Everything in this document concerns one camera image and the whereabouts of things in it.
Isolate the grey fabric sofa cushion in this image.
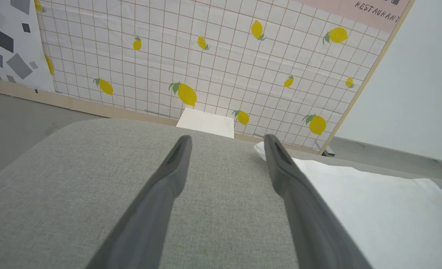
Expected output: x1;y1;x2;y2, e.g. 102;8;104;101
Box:
0;118;442;269

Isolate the grey geometric print backdrop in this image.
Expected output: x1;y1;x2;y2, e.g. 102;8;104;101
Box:
0;0;57;93

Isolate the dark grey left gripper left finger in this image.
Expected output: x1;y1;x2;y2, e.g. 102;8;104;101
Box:
86;135;193;269

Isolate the white rectangular pillar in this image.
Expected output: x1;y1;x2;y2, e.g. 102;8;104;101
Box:
176;108;235;139

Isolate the light wooden frame post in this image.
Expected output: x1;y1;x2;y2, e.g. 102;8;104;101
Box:
317;0;417;155

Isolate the lemon print grid backdrop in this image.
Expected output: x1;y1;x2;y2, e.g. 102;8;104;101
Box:
34;0;390;152

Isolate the blue and white garment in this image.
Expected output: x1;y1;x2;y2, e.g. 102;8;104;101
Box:
253;141;442;269

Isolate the pink restaurant poster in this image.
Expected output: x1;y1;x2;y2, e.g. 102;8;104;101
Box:
294;0;412;34

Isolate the light wooden baseboard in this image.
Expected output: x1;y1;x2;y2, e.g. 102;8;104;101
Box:
0;76;320;154

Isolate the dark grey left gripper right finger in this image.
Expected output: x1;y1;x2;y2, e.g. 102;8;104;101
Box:
264;133;374;269

